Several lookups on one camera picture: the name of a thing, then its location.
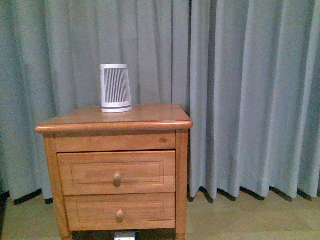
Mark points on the upper drawer wooden knob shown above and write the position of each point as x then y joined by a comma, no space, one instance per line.
117,180

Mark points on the white power strip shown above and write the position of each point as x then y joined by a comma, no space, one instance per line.
127,235

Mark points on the grey curtain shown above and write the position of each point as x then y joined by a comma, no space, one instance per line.
247,72

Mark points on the drawer wooden knob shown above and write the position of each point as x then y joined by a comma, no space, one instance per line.
117,180
120,216

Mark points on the lower drawer wooden knob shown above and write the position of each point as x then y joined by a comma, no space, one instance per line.
120,216

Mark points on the wooden nightstand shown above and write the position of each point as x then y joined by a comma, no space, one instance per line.
151,127

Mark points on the white slatted air purifier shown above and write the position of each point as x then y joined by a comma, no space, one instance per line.
115,88

